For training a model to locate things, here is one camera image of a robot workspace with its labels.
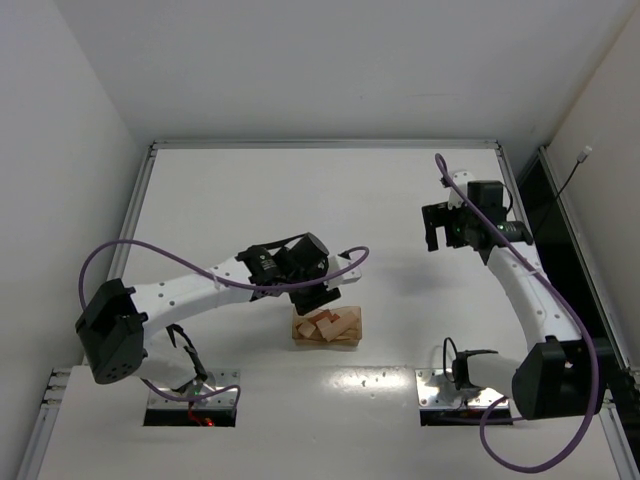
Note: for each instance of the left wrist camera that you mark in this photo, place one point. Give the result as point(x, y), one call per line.
point(342, 271)

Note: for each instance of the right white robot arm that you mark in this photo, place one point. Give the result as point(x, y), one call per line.
point(561, 374)

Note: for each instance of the metal base plate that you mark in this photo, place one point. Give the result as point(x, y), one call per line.
point(436, 393)
point(218, 392)

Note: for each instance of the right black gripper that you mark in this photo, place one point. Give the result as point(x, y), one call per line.
point(439, 223)

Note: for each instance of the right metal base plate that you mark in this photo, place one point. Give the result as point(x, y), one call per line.
point(436, 393)

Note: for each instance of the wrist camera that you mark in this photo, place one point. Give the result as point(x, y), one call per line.
point(459, 181)
point(342, 271)

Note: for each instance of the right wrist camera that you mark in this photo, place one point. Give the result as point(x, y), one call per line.
point(459, 181)

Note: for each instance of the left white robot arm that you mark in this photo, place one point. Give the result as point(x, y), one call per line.
point(120, 327)

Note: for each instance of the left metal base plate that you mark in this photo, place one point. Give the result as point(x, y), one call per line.
point(218, 392)

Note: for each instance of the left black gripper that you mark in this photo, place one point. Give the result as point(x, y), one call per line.
point(316, 298)

